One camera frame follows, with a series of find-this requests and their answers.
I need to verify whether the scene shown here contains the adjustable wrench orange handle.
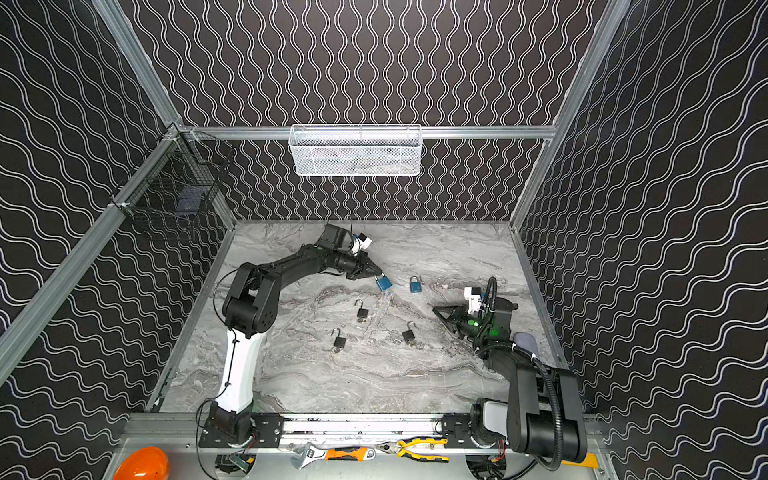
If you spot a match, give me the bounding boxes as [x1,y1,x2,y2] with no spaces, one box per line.
[291,443,376,469]

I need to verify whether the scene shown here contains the yellow tag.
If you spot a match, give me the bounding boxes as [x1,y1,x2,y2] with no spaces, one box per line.
[562,453,600,470]

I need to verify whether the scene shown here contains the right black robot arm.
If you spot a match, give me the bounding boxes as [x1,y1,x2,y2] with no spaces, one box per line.
[432,298,588,466]

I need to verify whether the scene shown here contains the yellow handled pliers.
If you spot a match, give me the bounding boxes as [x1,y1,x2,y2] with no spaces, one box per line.
[375,437,450,463]

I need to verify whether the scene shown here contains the orange hard hat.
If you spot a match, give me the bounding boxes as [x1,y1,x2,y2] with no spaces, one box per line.
[112,447,170,480]

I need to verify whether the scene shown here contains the black wire basket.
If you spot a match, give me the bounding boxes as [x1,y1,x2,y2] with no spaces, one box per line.
[119,128,234,243]

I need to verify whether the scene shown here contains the black padlock right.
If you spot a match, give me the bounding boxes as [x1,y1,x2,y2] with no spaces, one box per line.
[402,321,416,346]

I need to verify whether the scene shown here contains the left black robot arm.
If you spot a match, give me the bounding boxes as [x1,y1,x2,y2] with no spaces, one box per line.
[206,224,392,445]

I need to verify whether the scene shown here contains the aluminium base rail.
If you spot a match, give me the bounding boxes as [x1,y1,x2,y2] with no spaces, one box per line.
[198,402,507,450]

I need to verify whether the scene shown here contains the black padlock middle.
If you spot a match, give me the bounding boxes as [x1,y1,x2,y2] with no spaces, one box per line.
[331,328,347,353]

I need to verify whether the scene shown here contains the black padlock top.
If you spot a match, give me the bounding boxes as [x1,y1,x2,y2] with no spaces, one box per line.
[354,299,369,323]

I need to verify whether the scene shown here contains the grey oblong pad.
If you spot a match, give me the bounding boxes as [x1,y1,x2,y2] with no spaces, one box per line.
[514,332,539,356]

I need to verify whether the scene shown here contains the black padlock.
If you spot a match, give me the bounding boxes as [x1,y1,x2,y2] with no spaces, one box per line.
[354,299,369,323]
[331,328,347,353]
[402,321,416,346]

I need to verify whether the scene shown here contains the white wire basket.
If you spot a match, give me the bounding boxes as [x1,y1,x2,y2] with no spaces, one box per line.
[288,124,424,177]

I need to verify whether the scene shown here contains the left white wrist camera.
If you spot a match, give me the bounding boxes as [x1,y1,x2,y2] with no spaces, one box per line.
[350,233,372,255]

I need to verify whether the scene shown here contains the blue padlock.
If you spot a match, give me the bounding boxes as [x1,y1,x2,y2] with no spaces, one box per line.
[375,275,393,292]
[409,275,423,294]

